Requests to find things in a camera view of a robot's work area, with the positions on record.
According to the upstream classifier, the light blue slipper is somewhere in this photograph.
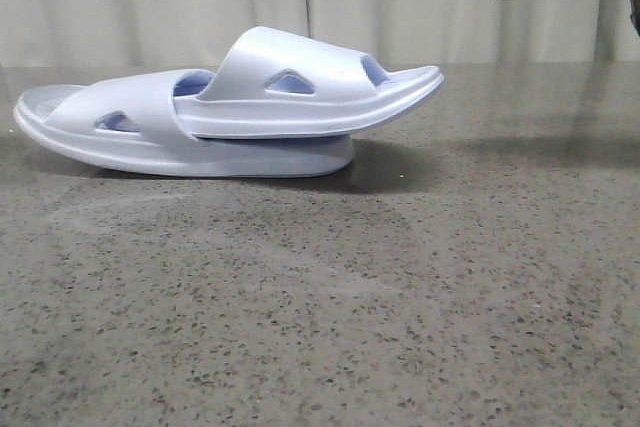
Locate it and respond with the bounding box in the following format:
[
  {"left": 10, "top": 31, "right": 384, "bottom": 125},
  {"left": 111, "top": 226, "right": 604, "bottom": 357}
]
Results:
[
  {"left": 14, "top": 69, "right": 354, "bottom": 177},
  {"left": 175, "top": 27, "right": 444, "bottom": 139}
]

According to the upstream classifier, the beige curtain backdrop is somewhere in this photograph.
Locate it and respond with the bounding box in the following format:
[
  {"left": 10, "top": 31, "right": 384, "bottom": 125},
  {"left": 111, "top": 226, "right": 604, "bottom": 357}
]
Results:
[{"left": 1, "top": 0, "right": 639, "bottom": 67}]

